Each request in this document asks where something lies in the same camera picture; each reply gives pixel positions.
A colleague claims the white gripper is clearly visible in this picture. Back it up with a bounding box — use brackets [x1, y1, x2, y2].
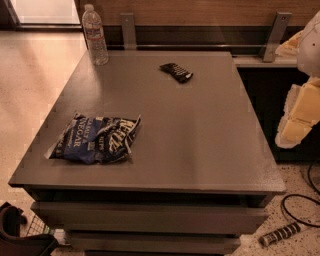
[275, 11, 320, 149]

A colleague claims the black rxbar chocolate bar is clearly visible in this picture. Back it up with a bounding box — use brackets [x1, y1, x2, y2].
[159, 63, 193, 83]

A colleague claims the blue kettle chip bag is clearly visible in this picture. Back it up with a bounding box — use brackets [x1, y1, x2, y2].
[46, 113, 141, 164]

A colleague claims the grey drawer cabinet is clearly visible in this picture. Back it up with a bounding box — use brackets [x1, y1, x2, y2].
[10, 51, 285, 256]

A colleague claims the clear plastic water bottle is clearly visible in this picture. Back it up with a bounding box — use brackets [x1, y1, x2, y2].
[82, 4, 108, 66]

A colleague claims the dark chair at corner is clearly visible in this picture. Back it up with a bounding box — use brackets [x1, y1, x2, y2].
[0, 202, 58, 256]

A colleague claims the right grey metal bracket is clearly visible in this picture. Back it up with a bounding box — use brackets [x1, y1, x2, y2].
[262, 12, 292, 63]

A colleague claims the grey metal bracket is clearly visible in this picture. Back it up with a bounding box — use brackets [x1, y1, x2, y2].
[120, 13, 137, 50]
[262, 12, 292, 63]

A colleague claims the black cable on floor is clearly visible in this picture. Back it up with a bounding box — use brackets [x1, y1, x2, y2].
[280, 161, 320, 229]

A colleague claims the left grey metal bracket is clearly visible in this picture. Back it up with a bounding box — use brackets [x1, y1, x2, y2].
[120, 13, 137, 50]

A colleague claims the wire mesh basket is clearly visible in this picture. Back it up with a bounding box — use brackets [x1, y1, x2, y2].
[26, 215, 54, 236]

